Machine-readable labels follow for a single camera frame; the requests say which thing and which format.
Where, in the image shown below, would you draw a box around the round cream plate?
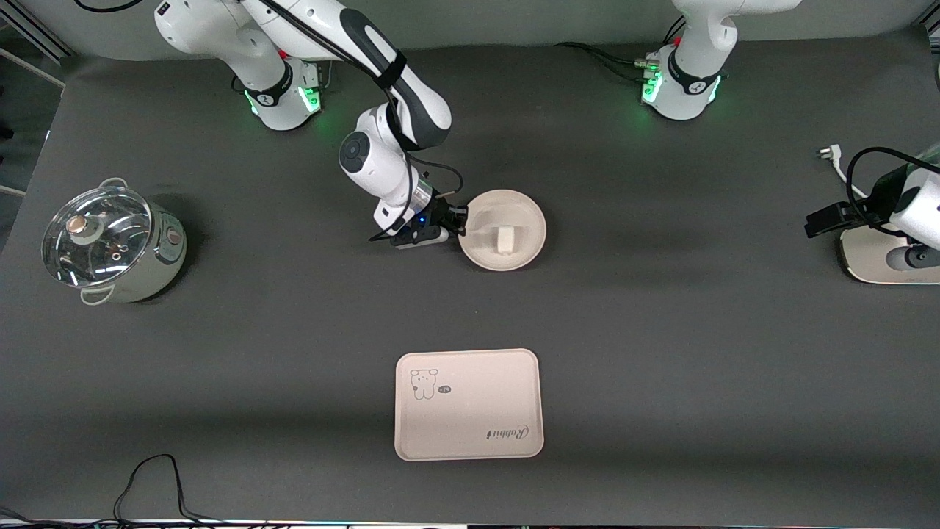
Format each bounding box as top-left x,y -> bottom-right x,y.
458,189 -> 548,272

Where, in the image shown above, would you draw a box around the cream tray with bear print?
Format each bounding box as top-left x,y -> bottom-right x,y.
394,348 -> 545,461

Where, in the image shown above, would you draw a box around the cream toaster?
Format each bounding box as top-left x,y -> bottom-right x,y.
839,226 -> 940,285

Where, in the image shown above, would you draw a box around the steel pot with glass lid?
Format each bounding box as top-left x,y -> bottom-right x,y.
41,177 -> 188,306

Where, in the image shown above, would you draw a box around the white toaster power cord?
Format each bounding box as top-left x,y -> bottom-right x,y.
818,144 -> 867,201

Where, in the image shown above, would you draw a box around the black right arm base cables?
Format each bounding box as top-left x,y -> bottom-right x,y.
273,44 -> 350,95

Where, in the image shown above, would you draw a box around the black arm base cables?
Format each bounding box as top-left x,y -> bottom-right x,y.
273,44 -> 350,95
553,15 -> 687,86

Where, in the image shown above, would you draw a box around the black left arm base cables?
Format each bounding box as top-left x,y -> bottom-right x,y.
553,15 -> 687,86

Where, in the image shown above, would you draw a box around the black looped cable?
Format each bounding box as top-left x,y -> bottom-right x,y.
112,453 -> 221,525

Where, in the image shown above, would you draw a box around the aluminium frame profile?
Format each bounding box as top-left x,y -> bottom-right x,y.
0,0 -> 76,61

